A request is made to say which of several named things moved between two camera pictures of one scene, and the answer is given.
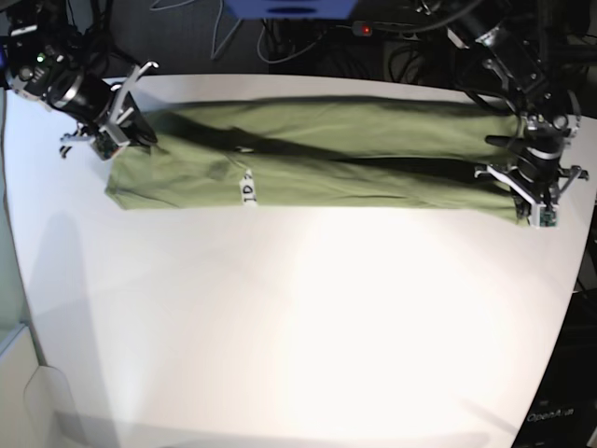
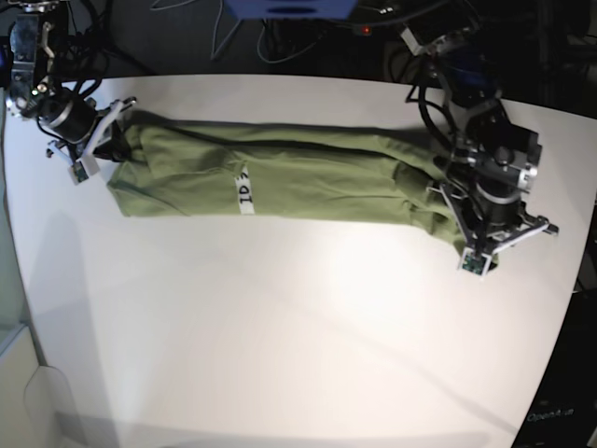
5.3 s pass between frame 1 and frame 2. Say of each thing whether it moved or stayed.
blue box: stayed
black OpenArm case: stayed
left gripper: moved
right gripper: moved
